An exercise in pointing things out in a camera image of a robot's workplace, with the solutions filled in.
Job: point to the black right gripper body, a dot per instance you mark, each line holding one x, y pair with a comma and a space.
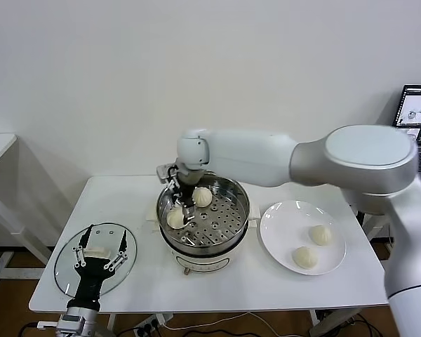
186, 191

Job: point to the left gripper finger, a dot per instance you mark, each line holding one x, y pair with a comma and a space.
123, 242
86, 236

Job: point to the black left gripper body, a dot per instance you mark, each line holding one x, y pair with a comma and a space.
89, 281

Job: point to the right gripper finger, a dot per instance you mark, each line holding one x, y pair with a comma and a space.
190, 213
176, 200

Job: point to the white steamed baozi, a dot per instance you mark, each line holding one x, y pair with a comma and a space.
304, 258
174, 218
202, 197
321, 235

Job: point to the glass pot lid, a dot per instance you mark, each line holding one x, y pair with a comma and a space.
65, 270

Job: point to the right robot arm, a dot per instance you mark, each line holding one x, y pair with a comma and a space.
249, 154

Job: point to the steel steamer basket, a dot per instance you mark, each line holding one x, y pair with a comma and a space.
231, 224

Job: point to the white electric cooking pot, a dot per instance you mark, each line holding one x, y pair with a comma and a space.
203, 261

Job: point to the white power strip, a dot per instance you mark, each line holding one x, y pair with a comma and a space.
151, 321

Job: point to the white round plate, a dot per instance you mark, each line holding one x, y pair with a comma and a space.
284, 224

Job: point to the black upright pole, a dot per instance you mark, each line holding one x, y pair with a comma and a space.
361, 217

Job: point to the grey open laptop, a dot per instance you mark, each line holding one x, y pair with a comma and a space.
412, 105

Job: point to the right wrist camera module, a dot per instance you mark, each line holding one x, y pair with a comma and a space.
163, 172

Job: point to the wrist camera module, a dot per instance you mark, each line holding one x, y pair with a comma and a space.
47, 325
163, 172

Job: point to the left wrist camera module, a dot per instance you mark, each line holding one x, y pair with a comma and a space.
47, 325

